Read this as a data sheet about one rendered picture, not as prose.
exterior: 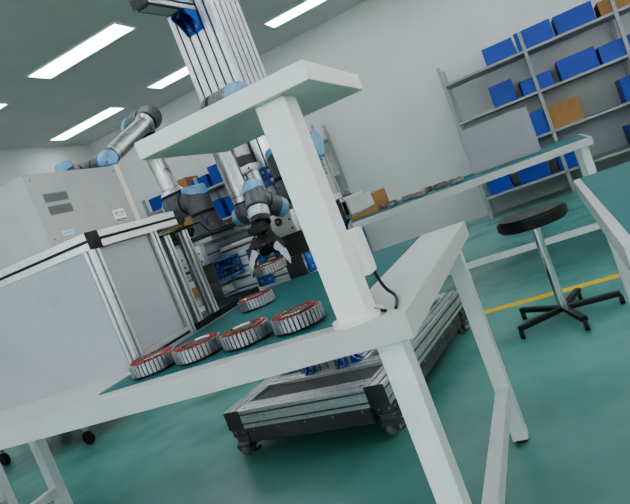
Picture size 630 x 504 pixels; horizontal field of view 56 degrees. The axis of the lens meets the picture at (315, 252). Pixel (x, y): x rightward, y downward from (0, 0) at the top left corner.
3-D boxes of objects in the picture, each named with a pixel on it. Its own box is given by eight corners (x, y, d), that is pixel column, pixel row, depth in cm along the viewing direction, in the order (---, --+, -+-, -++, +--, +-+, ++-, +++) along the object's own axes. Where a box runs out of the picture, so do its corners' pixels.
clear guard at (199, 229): (162, 255, 224) (156, 240, 224) (213, 234, 215) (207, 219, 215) (105, 275, 194) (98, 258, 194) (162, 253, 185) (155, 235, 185)
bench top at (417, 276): (14, 384, 279) (10, 374, 279) (469, 235, 195) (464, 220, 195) (-243, 515, 186) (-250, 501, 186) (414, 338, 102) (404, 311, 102)
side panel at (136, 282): (189, 334, 177) (148, 234, 174) (197, 332, 176) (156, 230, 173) (132, 371, 151) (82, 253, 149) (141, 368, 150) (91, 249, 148)
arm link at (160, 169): (186, 218, 276) (131, 108, 268) (167, 226, 286) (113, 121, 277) (203, 209, 286) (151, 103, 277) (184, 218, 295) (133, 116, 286)
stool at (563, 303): (522, 313, 328) (488, 219, 324) (617, 288, 309) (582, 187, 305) (521, 348, 278) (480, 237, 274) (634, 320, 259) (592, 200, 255)
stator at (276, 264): (260, 274, 201) (256, 264, 200) (290, 263, 199) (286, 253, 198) (252, 281, 190) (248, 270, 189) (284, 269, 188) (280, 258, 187)
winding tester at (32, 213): (47, 264, 207) (24, 209, 206) (142, 224, 190) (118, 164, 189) (-54, 294, 171) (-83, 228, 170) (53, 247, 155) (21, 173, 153)
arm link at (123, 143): (176, 113, 273) (116, 173, 240) (162, 122, 280) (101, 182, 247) (159, 92, 268) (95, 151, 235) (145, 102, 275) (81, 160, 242)
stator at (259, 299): (274, 297, 185) (270, 286, 185) (277, 301, 174) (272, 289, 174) (240, 311, 184) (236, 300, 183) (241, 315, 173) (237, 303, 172)
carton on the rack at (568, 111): (552, 129, 747) (544, 108, 745) (582, 118, 733) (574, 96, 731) (553, 129, 710) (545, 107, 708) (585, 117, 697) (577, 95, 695)
